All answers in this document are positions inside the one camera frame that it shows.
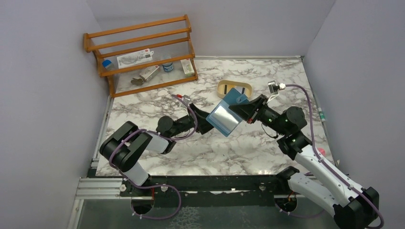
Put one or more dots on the aluminium frame rail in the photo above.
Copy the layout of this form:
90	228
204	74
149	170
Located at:
98	188

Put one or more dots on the beige oval tray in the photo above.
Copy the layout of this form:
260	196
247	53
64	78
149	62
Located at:
222	83

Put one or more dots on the blue white eraser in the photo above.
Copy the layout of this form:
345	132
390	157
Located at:
108	65

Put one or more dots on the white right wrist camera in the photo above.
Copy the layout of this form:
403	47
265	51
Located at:
274	89

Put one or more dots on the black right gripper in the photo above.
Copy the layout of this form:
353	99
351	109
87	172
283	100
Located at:
257	109

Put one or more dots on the pink capped iridescent bottle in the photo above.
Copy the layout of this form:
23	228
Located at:
322	151

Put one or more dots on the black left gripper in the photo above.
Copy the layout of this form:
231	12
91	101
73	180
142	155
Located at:
196	117

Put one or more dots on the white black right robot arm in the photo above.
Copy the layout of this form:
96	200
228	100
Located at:
350	205

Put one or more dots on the blue leather card holder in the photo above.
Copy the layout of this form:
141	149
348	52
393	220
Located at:
222	118

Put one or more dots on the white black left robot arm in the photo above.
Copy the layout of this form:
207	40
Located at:
126	145

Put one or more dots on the yellow grey card in tray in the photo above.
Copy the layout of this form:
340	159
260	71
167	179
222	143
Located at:
228	88

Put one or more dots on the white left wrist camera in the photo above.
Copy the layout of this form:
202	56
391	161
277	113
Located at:
185	101

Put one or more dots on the wooden tiered shelf rack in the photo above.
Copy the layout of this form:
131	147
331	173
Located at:
170	39

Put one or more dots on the blue white small jar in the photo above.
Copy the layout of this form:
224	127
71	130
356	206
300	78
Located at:
168	67

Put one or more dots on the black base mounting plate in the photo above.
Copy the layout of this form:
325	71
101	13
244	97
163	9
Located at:
209	191

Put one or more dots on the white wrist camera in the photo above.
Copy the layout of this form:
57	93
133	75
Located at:
274	89
185	101

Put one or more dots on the white blister pack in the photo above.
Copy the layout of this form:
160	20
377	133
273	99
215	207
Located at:
135	58

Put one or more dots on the green white small box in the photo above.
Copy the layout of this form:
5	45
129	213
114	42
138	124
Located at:
188	68

